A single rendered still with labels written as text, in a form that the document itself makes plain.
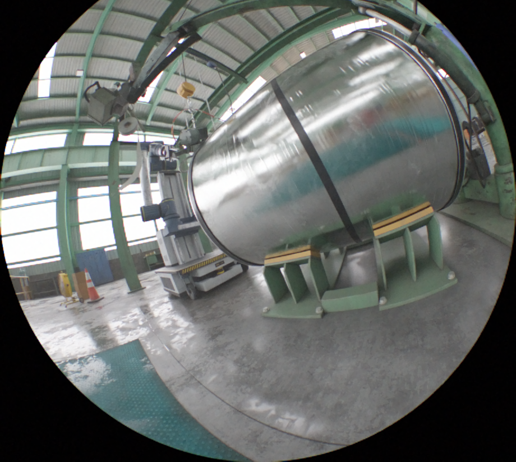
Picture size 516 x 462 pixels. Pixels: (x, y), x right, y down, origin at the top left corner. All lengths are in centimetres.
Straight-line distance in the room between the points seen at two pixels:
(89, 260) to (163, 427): 987
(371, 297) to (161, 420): 88
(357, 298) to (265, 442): 61
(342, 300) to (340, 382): 37
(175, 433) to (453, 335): 79
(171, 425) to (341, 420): 46
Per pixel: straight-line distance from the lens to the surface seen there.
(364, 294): 74
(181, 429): 65
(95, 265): 1021
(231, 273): 188
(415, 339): 63
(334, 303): 78
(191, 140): 134
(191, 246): 242
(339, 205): 58
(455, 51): 120
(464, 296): 75
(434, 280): 81
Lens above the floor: 50
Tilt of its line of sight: 8 degrees up
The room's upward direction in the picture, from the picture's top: 20 degrees counter-clockwise
